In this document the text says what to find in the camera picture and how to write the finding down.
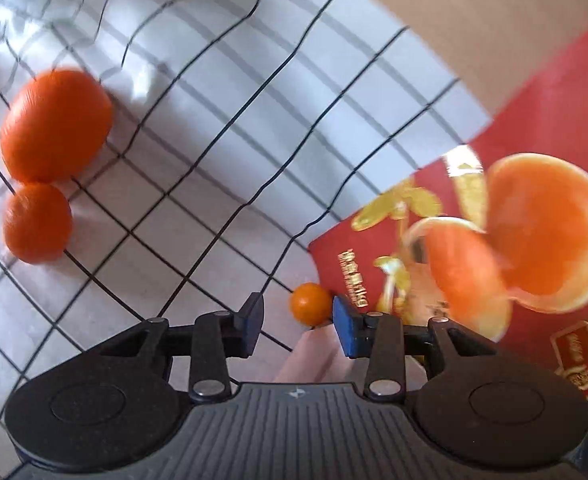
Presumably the white black grid tablecloth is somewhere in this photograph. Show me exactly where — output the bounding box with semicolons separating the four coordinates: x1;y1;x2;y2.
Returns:
0;0;488;478

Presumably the small yellow-orange mandarin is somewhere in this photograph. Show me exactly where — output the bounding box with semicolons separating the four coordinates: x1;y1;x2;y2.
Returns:
289;283;333;327

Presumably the large orange at back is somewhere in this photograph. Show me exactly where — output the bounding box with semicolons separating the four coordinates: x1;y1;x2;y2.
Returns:
0;68;114;183

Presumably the small mandarin at back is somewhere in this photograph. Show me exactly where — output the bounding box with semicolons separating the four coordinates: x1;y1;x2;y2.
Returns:
3;183;72;264

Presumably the red egg gift bag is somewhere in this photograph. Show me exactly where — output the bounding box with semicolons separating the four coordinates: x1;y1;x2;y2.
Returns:
310;32;588;398

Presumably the pink cardboard box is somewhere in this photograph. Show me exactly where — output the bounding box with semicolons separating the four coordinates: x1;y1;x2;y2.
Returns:
273;323;431;386

